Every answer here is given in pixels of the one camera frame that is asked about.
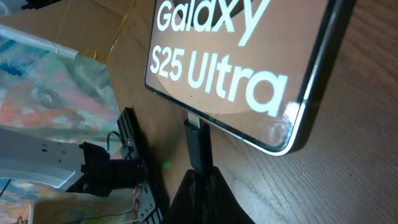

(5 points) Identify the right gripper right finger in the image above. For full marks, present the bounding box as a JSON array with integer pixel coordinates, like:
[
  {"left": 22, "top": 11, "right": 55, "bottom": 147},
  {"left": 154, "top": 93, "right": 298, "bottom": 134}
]
[{"left": 198, "top": 166, "right": 254, "bottom": 224}]

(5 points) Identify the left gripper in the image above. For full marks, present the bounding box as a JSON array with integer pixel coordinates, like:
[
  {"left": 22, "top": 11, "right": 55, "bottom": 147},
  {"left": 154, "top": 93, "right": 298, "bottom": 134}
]
[{"left": 117, "top": 108, "right": 162, "bottom": 224}]

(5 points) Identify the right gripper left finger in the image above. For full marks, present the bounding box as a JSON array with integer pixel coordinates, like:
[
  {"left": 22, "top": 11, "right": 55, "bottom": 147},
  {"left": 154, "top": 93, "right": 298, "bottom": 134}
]
[{"left": 161, "top": 169, "right": 199, "bottom": 224}]

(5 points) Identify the black USB charger cable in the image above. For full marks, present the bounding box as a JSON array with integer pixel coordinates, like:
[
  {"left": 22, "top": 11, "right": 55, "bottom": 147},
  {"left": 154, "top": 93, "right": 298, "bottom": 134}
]
[{"left": 183, "top": 111, "right": 215, "bottom": 177}]

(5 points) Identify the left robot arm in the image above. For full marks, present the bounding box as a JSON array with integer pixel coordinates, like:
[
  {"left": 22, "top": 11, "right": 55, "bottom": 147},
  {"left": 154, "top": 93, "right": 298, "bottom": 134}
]
[{"left": 1, "top": 108, "right": 164, "bottom": 223}]

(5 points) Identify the colourful patterned cloth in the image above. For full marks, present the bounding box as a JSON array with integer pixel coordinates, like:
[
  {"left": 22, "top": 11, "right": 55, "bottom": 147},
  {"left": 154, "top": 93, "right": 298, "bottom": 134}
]
[{"left": 1, "top": 26, "right": 136, "bottom": 223}]

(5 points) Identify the cardboard sheet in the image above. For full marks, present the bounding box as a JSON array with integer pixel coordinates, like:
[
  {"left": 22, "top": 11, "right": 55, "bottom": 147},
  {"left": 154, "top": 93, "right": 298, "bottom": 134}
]
[{"left": 1, "top": 1, "right": 154, "bottom": 114}]

